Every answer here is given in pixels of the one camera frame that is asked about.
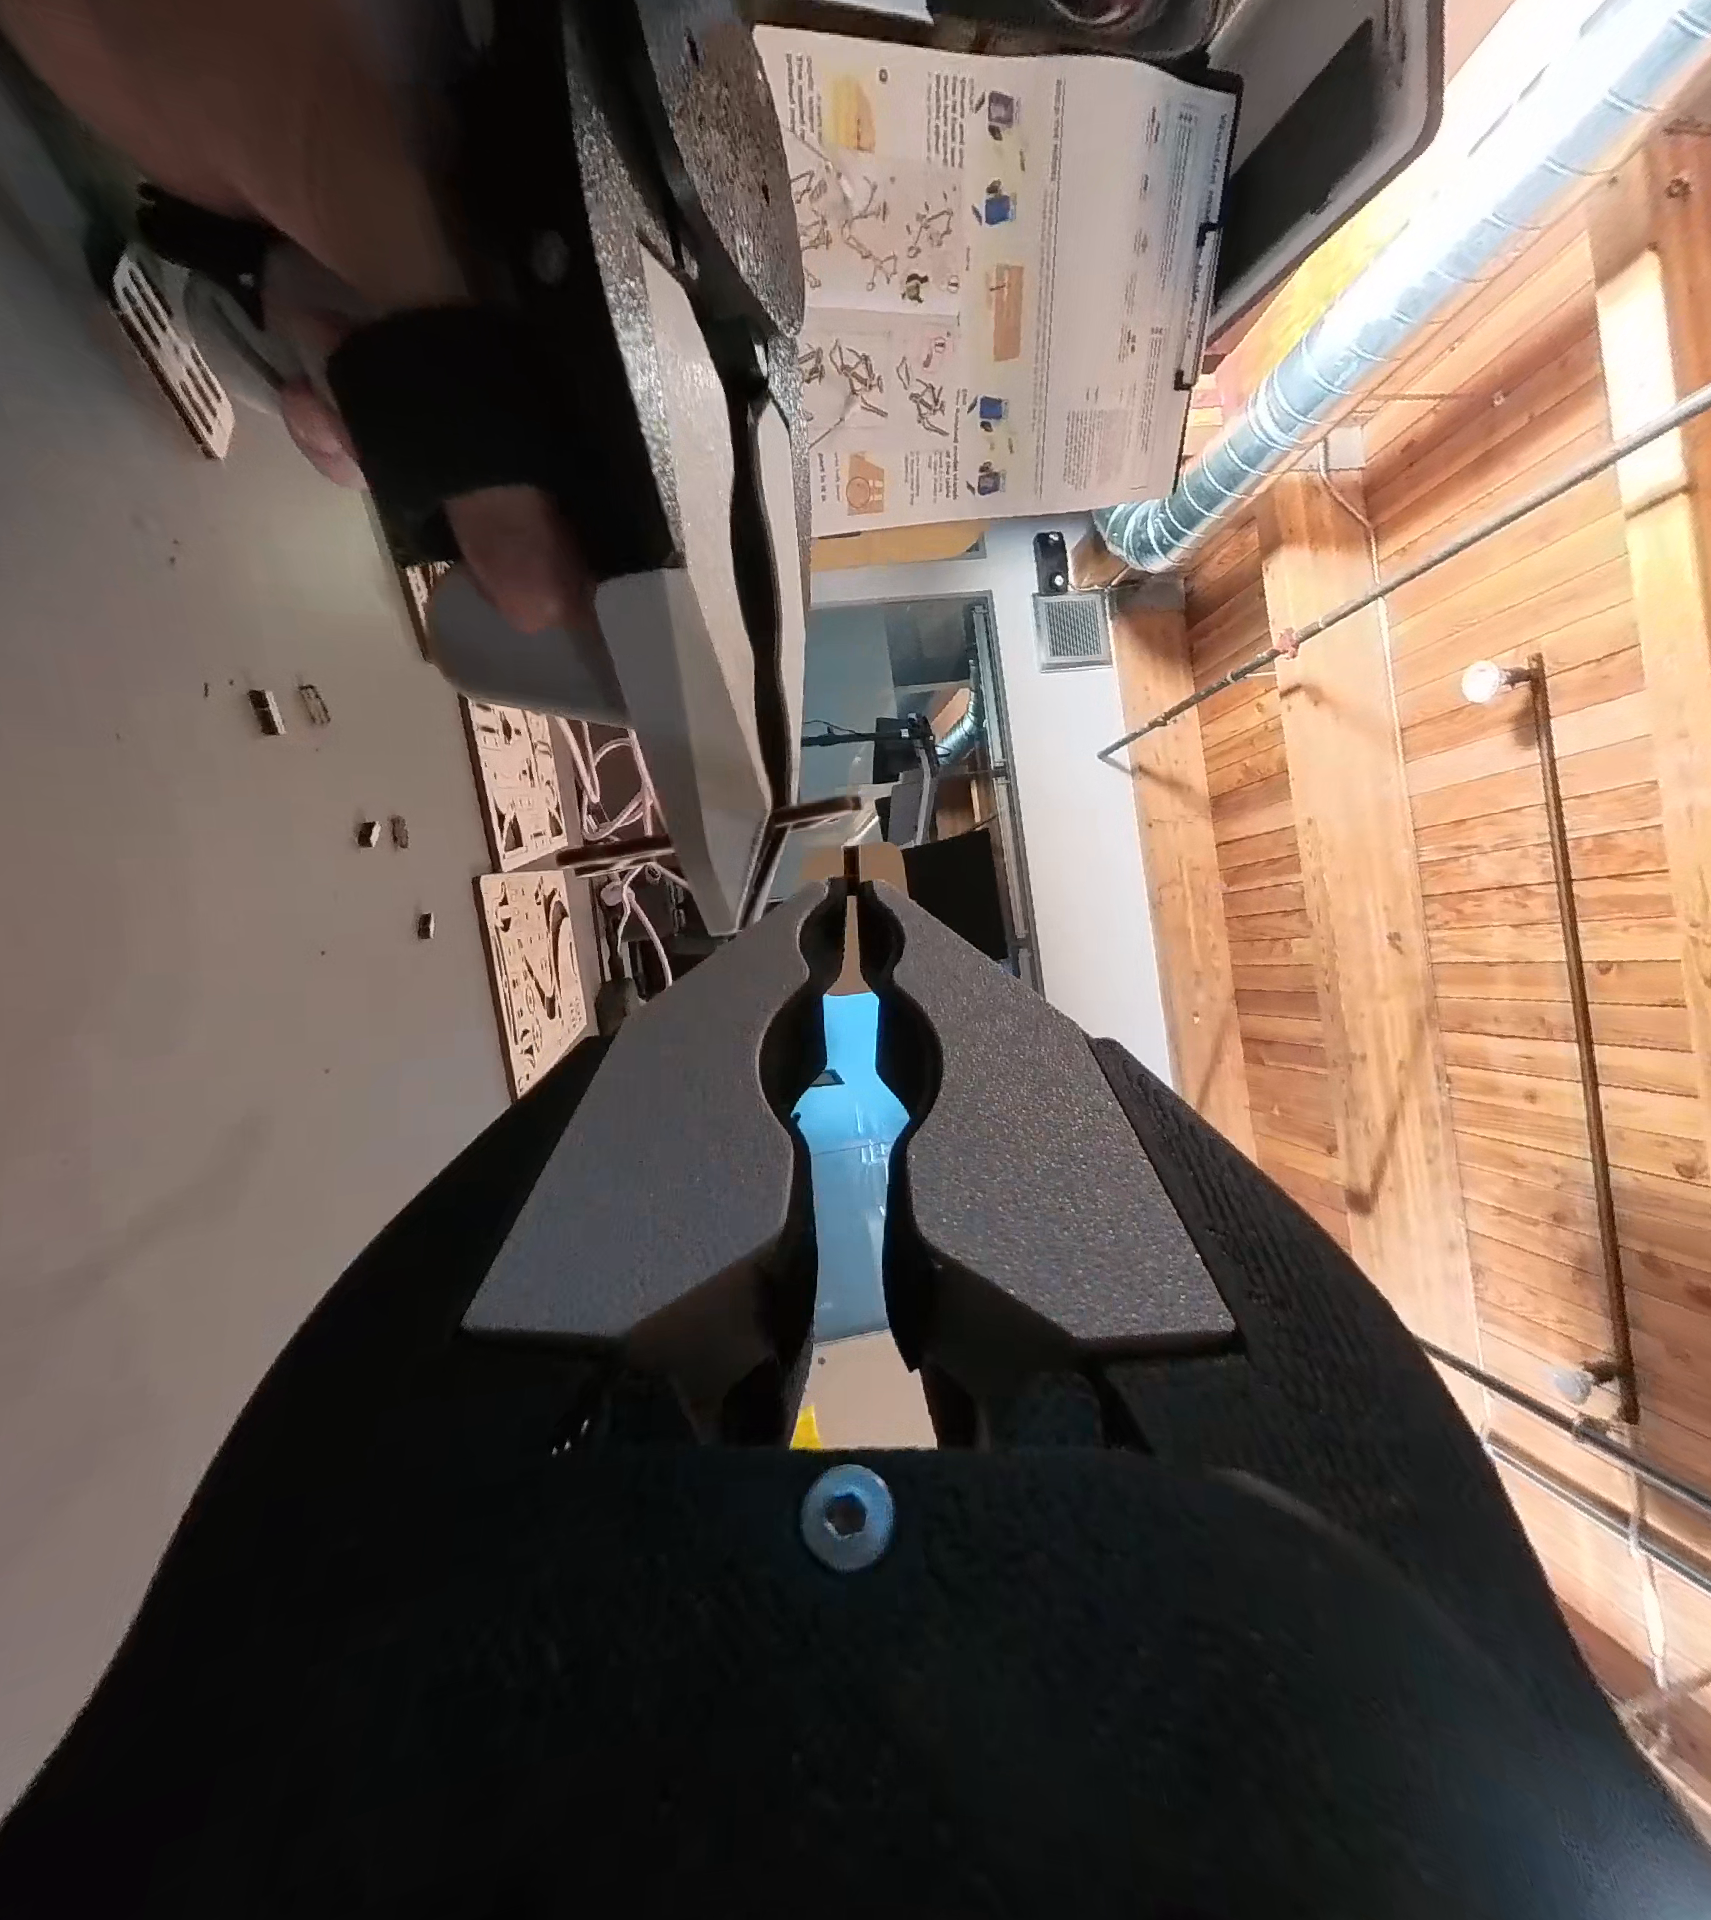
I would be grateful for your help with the thin metal conduit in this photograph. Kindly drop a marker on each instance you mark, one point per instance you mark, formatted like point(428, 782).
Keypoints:
point(1455, 545)

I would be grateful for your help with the printed instruction sheet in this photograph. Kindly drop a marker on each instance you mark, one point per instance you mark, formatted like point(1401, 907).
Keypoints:
point(1049, 301)

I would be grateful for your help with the silver ventilation duct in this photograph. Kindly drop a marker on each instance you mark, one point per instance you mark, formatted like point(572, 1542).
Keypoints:
point(1305, 369)

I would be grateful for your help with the glass partition window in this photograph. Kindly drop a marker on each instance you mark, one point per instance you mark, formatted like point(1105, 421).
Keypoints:
point(856, 661)

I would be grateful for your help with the small slotted wooden piece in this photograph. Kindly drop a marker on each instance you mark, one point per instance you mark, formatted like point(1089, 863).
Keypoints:
point(172, 356)

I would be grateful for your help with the wooden sheet with frame cutout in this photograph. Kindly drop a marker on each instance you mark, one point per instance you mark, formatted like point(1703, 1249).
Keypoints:
point(532, 974)

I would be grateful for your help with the wooden sheet with crescent cutouts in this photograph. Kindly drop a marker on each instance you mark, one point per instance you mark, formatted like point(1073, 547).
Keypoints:
point(518, 780)

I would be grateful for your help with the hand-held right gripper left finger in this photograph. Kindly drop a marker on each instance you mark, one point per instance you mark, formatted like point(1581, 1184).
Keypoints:
point(616, 1200)

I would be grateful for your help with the bright blue screen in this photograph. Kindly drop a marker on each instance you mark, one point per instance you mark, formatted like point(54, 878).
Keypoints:
point(848, 1200)

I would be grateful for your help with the black wall device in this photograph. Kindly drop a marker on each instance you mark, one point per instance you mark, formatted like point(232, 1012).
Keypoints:
point(1051, 562)

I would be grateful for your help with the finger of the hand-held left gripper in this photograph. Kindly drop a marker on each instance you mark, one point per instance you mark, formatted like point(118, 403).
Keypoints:
point(788, 600)
point(698, 675)

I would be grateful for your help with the white wall vent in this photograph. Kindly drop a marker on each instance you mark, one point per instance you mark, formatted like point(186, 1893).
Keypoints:
point(1071, 631)

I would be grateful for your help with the white framed black panel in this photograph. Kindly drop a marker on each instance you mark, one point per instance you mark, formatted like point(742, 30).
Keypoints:
point(1305, 165)

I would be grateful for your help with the person's left hand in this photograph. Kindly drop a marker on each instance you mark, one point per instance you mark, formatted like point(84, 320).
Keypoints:
point(270, 120)

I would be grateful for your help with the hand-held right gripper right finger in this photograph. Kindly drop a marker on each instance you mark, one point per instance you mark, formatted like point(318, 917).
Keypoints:
point(1065, 1200)

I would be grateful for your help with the tan board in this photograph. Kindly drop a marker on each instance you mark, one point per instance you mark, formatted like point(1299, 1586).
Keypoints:
point(886, 867)

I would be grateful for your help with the wooden bicycle frame part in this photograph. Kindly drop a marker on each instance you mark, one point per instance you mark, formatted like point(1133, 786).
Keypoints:
point(818, 812)

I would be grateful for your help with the black device on stand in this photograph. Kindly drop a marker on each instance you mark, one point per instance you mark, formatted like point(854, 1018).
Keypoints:
point(904, 750)

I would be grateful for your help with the black clipboard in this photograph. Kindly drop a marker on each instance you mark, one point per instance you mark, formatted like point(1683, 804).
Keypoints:
point(1223, 181)

